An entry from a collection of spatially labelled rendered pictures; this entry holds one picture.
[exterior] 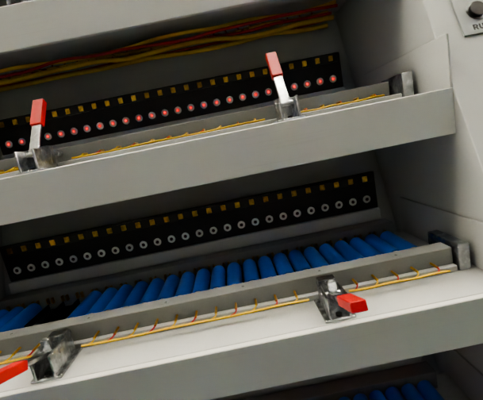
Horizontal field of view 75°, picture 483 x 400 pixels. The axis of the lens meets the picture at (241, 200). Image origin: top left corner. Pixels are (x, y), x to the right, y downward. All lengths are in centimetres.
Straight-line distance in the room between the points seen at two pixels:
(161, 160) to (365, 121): 20
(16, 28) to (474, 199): 51
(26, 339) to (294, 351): 27
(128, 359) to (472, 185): 37
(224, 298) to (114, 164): 17
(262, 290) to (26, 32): 38
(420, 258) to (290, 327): 16
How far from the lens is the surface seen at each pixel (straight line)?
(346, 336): 31
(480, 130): 38
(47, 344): 36
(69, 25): 44
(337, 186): 47
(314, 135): 33
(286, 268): 38
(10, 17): 47
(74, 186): 35
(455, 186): 41
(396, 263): 37
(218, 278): 39
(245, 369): 31
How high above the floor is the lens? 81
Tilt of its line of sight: 11 degrees up
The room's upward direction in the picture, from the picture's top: 12 degrees counter-clockwise
